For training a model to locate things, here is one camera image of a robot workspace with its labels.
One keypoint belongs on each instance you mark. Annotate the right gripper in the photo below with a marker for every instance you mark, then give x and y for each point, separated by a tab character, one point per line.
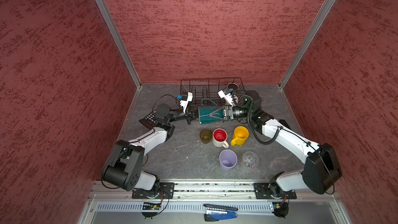
228	112

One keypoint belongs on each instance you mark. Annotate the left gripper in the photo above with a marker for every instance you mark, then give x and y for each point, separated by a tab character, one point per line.
188	116

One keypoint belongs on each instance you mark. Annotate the white cup teal outside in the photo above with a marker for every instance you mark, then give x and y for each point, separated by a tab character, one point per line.
207	104

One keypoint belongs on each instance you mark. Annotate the yellow mug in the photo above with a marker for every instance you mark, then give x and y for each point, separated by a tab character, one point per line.
240	136

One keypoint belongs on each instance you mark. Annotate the black mug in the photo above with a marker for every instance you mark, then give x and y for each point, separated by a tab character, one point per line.
232	87

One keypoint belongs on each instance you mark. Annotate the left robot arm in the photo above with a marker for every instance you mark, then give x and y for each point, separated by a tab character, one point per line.
123	168

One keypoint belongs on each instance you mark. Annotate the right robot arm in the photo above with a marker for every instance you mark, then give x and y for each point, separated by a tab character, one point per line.
321	166

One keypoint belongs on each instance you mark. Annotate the white mug red inside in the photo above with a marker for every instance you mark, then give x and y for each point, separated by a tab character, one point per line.
219	138

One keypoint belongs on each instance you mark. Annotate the olive green glass cup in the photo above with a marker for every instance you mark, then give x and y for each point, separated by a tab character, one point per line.
205	136

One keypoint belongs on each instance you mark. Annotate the black calculator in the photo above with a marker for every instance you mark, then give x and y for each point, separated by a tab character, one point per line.
149	121

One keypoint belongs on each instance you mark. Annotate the lavender cup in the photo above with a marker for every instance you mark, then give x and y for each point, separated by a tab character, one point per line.
228	160

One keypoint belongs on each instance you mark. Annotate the clear glass cup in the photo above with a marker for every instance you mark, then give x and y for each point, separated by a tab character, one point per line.
250	160

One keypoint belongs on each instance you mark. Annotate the blue black stapler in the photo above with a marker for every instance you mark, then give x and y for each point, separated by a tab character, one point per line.
215	213

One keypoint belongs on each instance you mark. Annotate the left circuit board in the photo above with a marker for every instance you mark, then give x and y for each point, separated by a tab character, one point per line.
148	206

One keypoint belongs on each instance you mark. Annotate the circuit board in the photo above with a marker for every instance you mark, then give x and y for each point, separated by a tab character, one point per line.
281	210
148	206

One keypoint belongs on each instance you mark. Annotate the right circuit board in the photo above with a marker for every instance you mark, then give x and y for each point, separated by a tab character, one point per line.
281	210

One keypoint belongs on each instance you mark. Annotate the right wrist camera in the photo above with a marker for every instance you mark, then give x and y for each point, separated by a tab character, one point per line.
227	96

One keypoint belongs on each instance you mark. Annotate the black wire dish rack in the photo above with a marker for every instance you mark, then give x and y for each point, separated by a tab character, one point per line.
208	88

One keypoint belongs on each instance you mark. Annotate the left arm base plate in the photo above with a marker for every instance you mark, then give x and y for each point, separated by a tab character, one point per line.
162	189

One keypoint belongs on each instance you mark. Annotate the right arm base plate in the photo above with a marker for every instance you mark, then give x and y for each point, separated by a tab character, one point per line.
264	190

